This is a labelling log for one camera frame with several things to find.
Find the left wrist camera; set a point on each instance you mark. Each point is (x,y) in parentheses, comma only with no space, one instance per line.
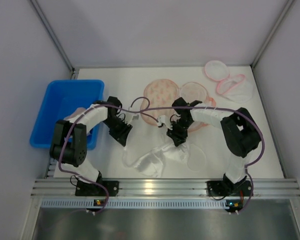
(134,116)

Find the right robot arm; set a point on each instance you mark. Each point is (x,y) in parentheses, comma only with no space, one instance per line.
(241,134)

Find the floral orange laundry bag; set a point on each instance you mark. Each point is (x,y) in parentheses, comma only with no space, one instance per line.
(163,92)

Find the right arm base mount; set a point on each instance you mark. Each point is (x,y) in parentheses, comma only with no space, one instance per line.
(220,189)

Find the pink trimmed mesh laundry bag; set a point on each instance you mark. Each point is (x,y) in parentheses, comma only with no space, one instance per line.
(236,88)

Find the aluminium mounting rail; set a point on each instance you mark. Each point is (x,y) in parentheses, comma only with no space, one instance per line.
(161,194)

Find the pink bra in bin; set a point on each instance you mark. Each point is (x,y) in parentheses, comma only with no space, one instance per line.
(77,112)

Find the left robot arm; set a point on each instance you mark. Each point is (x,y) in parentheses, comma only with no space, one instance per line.
(69,144)

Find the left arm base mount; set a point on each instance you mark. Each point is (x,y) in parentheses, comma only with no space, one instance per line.
(84,189)

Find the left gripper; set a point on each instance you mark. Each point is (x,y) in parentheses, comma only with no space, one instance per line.
(119,127)

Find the white satin bra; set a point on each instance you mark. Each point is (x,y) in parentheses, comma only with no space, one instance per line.
(153,163)

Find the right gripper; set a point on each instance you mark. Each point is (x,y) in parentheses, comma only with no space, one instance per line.
(177,131)

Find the blue plastic bin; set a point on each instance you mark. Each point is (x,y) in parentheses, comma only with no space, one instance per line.
(61,99)

